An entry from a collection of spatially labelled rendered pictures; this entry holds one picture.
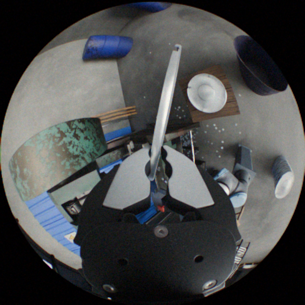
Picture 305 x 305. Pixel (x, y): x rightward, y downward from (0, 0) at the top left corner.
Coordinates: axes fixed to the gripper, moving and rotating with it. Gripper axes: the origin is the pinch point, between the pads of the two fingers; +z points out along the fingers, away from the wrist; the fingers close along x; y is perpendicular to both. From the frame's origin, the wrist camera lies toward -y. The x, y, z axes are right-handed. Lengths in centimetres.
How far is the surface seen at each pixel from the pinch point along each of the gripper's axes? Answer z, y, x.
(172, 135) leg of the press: 57, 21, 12
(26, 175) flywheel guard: -5.2, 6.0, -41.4
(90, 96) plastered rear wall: 164, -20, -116
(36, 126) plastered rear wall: 76, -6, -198
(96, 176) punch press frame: 29, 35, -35
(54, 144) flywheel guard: 8.8, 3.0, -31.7
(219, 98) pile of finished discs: 51, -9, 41
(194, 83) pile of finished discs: 64, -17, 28
